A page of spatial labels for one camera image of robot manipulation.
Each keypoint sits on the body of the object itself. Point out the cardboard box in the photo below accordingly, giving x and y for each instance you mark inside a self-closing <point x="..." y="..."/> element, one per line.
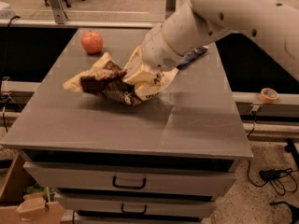
<point x="17" y="207"/>

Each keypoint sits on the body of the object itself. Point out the blue chip bag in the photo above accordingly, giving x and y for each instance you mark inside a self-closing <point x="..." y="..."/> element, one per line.
<point x="192" y="56"/>

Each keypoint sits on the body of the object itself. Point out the brown chip bag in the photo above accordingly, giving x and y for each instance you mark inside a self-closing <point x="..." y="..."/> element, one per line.
<point x="133" y="84"/>

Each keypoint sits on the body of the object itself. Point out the black drawer handle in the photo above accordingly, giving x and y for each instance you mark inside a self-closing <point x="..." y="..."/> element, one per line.
<point x="119" y="183"/>
<point x="134" y="209"/>

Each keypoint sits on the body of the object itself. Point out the red apple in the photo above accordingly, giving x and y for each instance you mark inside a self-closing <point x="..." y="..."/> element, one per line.
<point x="92" y="42"/>

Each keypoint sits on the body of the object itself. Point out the upper grey drawer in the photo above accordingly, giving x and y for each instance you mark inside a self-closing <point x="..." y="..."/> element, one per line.
<point x="93" y="177"/>

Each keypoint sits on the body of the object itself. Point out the black power adapter with cable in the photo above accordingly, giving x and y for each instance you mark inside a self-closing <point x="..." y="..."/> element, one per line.
<point x="274" y="177"/>

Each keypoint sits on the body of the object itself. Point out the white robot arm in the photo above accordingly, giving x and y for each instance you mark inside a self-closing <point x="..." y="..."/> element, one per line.
<point x="270" y="24"/>

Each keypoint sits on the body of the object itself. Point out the orange tape roll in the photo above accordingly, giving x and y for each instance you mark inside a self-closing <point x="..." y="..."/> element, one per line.
<point x="268" y="96"/>

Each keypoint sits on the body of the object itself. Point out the white device at left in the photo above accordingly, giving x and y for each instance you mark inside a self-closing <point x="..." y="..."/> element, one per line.
<point x="6" y="11"/>

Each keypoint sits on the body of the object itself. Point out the black lower drawer handle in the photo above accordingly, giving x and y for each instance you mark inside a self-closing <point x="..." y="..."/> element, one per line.
<point x="134" y="209"/>

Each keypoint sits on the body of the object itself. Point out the lower grey drawer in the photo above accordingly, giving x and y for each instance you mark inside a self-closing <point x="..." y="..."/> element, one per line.
<point x="87" y="204"/>

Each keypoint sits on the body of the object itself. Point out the left metal bracket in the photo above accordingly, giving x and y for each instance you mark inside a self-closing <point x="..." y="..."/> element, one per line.
<point x="58" y="11"/>

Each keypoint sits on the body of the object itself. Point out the black upper drawer handle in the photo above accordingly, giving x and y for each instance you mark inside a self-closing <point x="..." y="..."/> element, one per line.
<point x="119" y="183"/>

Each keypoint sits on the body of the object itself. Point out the grey drawer cabinet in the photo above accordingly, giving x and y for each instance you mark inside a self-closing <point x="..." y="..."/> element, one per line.
<point x="193" y="125"/>

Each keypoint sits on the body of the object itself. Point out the grey drawer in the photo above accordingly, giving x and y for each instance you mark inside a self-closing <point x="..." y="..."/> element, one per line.
<point x="93" y="177"/>
<point x="87" y="204"/>

